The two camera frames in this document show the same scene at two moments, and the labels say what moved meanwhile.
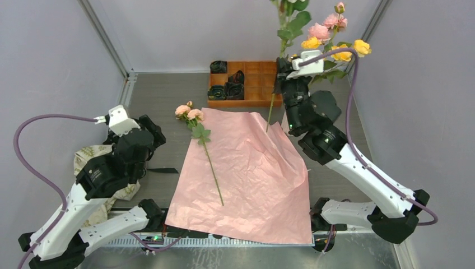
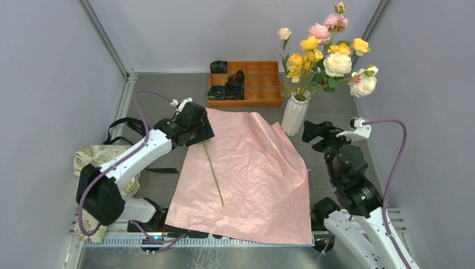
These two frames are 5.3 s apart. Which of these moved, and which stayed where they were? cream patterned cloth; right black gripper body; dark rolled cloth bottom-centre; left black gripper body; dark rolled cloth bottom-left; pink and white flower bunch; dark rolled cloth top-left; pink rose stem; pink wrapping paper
Moved: left black gripper body; pink and white flower bunch; right black gripper body
Stayed: cream patterned cloth; dark rolled cloth top-left; pink wrapping paper; pink rose stem; dark rolled cloth bottom-left; dark rolled cloth bottom-centre
